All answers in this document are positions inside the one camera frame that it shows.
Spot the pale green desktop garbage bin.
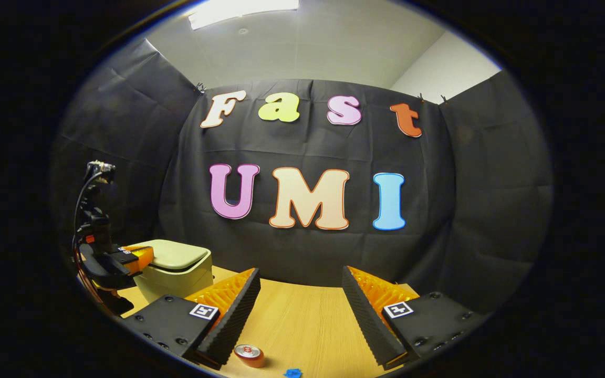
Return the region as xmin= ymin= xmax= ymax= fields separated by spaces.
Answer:
xmin=133 ymin=239 xmax=214 ymax=304

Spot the red pop can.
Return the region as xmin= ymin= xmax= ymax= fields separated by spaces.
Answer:
xmin=234 ymin=344 xmax=265 ymax=369

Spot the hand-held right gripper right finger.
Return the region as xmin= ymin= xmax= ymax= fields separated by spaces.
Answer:
xmin=341 ymin=266 xmax=486 ymax=371

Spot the black backdrop cloth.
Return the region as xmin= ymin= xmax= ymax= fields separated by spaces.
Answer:
xmin=50 ymin=38 xmax=554 ymax=316

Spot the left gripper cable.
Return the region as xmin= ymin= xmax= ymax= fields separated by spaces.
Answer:
xmin=73 ymin=171 xmax=98 ymax=247

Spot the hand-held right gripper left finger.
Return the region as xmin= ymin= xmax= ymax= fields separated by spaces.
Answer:
xmin=123 ymin=268 xmax=262 ymax=371

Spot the wooden desktop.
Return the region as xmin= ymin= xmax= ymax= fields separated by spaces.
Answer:
xmin=119 ymin=265 xmax=420 ymax=378

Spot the ceiling light panel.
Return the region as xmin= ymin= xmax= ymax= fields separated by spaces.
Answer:
xmin=187 ymin=0 xmax=300 ymax=30

